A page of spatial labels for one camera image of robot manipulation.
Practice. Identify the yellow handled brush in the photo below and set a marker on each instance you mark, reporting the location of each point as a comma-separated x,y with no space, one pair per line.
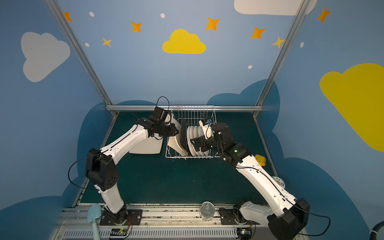
261,160

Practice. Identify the left circuit board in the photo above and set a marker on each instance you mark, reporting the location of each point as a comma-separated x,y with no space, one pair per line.
118,234

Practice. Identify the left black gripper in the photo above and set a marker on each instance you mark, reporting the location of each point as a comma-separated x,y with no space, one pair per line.
168,129

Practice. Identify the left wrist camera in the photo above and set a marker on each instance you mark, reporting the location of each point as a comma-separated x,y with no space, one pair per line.
161,115

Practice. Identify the circuit board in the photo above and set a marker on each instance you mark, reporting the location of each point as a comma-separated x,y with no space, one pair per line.
118,234
243,234

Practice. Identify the white square plate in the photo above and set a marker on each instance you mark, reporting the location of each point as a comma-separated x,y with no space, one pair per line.
175,141
150,146

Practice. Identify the white wire dish rack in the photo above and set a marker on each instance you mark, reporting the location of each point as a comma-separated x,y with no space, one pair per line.
192,117

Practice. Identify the aluminium frame rail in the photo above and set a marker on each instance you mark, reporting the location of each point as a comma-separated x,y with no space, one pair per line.
147,108

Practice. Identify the right circuit board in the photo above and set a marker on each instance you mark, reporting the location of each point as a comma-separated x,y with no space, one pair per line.
243,234

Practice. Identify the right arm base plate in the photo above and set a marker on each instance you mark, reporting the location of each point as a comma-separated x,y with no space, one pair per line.
233,217

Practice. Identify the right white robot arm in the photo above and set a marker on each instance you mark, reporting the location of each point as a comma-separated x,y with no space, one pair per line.
285,215

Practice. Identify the white round plate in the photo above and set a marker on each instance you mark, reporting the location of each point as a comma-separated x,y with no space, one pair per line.
189,137
207,134
193,132
201,134

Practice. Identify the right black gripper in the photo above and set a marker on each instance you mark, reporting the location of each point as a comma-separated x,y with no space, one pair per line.
202,142

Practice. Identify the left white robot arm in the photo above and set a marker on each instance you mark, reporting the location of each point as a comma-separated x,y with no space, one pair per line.
101,166

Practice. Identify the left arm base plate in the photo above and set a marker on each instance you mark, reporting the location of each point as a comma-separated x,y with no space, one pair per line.
122,218

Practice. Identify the black square plate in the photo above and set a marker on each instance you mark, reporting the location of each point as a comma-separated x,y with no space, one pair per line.
183,136

